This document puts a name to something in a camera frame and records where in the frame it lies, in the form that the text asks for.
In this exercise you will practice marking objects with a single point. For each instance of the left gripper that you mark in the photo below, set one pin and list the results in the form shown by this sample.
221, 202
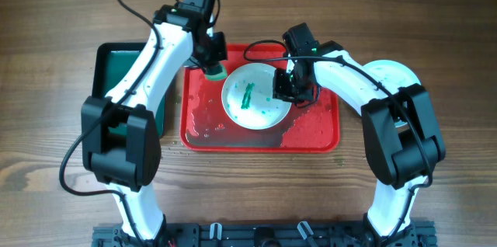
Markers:
220, 51

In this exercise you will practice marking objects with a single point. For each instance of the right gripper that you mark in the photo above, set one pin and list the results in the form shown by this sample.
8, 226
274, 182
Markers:
281, 92

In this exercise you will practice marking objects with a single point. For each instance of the green sponge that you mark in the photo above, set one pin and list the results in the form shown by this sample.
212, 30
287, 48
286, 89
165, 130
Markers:
215, 72

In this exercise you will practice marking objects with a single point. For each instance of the white plate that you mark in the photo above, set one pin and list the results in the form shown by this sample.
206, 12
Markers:
247, 97

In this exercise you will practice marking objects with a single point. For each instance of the light blue plate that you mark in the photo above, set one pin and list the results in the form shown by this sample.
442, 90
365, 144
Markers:
392, 75

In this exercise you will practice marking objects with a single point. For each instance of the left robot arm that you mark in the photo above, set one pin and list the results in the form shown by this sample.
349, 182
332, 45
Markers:
120, 142

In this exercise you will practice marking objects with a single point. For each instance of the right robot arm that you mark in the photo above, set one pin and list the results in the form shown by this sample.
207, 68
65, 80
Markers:
402, 138

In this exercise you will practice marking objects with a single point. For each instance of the red plastic tray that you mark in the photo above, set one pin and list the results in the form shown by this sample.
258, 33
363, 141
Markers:
204, 125

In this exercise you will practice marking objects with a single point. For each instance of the dark green tray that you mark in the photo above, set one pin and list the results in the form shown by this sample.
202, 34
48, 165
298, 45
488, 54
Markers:
113, 61

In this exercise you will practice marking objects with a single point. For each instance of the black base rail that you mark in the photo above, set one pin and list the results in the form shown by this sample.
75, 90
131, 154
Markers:
348, 233

